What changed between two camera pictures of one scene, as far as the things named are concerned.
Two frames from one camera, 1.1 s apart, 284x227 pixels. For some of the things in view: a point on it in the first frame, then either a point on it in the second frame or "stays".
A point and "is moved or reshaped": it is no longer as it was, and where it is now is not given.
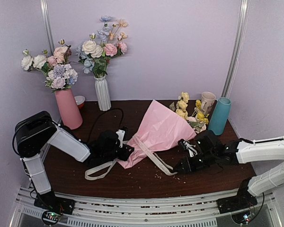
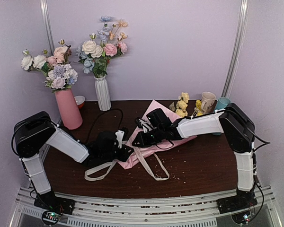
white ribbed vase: (102, 93) stays
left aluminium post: (44, 6) stays
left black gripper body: (109, 154) stays
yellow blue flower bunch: (199, 120) stays
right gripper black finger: (183, 167) -> (141, 140)
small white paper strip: (164, 167) is moved or reshaped
